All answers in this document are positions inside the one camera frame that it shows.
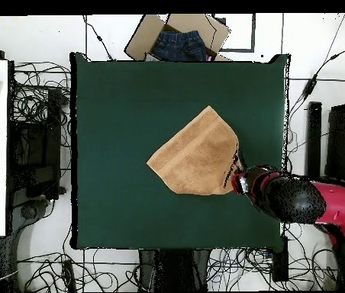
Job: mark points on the brown cardboard box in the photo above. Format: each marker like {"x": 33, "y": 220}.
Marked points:
{"x": 142, "y": 39}

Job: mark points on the dark green table cloth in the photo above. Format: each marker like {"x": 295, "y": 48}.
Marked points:
{"x": 129, "y": 106}

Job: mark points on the black power strip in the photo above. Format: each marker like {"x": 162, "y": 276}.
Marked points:
{"x": 280, "y": 262}

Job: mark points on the blue denim jeans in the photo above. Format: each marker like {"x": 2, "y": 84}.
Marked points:
{"x": 178, "y": 45}

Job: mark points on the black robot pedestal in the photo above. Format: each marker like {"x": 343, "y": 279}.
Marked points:
{"x": 172, "y": 268}

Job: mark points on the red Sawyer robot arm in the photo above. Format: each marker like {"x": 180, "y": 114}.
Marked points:
{"x": 297, "y": 201}

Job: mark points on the orange terry towel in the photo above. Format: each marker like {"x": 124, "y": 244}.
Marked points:
{"x": 197, "y": 155}

